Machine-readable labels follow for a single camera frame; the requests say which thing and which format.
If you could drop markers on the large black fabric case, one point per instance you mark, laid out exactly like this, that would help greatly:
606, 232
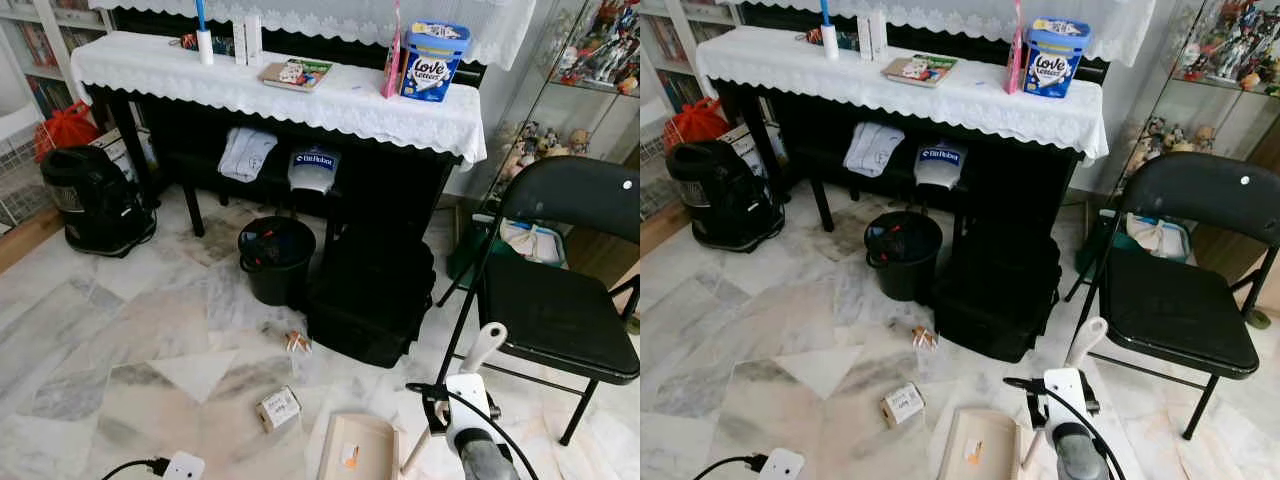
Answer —
995, 295
370, 300

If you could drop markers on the crumpled brown white wrapper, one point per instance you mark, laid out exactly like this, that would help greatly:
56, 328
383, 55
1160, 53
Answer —
924, 337
297, 342

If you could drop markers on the black folding chair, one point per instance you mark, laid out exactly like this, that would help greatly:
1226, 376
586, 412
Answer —
1175, 310
555, 310

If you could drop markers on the dark green bag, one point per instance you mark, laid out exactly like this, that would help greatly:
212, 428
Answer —
470, 255
1098, 250

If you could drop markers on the black plastic bucket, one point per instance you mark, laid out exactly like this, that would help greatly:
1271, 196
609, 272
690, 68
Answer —
902, 270
275, 275

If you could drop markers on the clear box with blue lid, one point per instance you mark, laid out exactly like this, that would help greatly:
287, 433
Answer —
540, 245
1165, 240

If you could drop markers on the white bag with blue print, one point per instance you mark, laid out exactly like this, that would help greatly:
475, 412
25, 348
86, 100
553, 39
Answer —
940, 165
313, 170

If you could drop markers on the brown wooden plank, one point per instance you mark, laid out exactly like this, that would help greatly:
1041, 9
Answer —
25, 240
660, 228

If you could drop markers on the white folded shirt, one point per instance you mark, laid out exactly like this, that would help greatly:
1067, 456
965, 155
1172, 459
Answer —
245, 155
872, 150

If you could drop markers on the pink slim package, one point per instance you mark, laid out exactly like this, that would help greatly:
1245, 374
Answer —
1018, 65
390, 70

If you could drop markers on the blue white snack tub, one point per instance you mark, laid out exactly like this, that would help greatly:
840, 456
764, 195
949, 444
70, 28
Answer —
1055, 65
432, 70

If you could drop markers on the flat picture book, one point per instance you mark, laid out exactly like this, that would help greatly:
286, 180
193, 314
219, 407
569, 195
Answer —
920, 70
295, 75

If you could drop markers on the black round appliance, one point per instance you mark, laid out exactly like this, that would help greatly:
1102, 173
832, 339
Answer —
95, 200
720, 195

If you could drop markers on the white lace cloth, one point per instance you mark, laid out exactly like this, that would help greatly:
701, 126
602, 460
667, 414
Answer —
200, 85
830, 80
330, 15
950, 12

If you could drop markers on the red plastic bag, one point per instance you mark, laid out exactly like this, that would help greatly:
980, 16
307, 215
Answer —
65, 130
697, 122

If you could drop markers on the glass cabinet with figurines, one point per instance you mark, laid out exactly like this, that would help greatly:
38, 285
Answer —
600, 50
1230, 45

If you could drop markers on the white slim box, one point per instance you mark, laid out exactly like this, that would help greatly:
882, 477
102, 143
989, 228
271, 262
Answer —
880, 36
864, 38
254, 40
240, 42

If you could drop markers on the white bottle with blue stick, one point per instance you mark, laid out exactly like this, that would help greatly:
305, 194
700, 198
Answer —
830, 42
205, 47

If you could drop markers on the white bookshelf with books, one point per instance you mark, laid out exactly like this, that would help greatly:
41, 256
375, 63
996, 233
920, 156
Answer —
40, 45
670, 45

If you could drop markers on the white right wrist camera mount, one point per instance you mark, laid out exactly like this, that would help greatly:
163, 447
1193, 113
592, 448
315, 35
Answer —
468, 395
1065, 390

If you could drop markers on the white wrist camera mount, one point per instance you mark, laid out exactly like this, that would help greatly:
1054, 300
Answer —
468, 395
782, 466
183, 468
1065, 390

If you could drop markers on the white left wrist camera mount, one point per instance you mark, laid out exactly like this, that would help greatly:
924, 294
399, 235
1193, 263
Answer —
782, 466
183, 468

